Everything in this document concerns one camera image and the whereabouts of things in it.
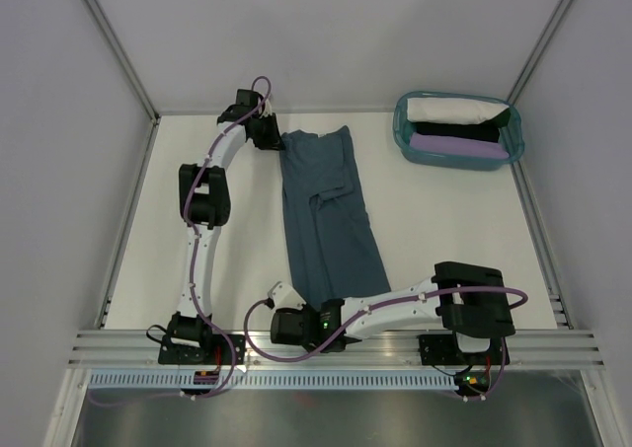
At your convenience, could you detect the blue-grey t shirt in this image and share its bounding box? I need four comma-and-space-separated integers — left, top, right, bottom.
279, 126, 391, 308

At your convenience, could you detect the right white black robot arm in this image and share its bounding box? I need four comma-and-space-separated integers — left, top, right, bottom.
266, 261, 527, 363

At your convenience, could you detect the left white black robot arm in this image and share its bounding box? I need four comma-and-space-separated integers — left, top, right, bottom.
161, 88, 284, 364

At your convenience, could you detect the white rolled t shirt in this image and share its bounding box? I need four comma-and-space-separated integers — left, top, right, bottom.
406, 97, 511, 125

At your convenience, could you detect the teal plastic basket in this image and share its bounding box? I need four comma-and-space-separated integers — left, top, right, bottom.
392, 91, 524, 171

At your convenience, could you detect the purple rolled t shirt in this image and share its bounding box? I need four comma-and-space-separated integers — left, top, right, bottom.
409, 133, 510, 160

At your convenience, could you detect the black rolled t shirt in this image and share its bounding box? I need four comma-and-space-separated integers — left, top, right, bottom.
414, 122, 500, 143

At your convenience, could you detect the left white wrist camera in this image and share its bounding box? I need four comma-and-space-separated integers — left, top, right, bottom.
260, 100, 274, 117

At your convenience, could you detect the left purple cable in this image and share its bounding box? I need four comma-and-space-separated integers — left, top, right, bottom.
88, 75, 274, 409

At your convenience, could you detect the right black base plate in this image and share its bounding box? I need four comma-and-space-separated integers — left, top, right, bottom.
418, 334, 503, 366

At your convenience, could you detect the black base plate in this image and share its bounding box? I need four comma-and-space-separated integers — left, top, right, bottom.
418, 334, 503, 366
158, 335, 246, 366

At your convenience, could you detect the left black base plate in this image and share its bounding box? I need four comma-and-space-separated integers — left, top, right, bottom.
158, 335, 246, 366

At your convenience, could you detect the aluminium front rail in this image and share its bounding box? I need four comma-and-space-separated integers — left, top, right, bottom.
68, 329, 606, 369

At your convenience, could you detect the light blue cable duct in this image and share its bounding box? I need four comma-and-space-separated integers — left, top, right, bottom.
89, 369, 456, 391

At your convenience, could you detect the left aluminium frame post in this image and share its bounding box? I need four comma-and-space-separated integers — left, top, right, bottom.
81, 0, 160, 124

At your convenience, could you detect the aluminium frame post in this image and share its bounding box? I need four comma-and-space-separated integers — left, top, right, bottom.
81, 0, 160, 124
507, 0, 577, 105

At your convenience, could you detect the right aluminium frame post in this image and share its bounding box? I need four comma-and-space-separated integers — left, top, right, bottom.
507, 0, 577, 105

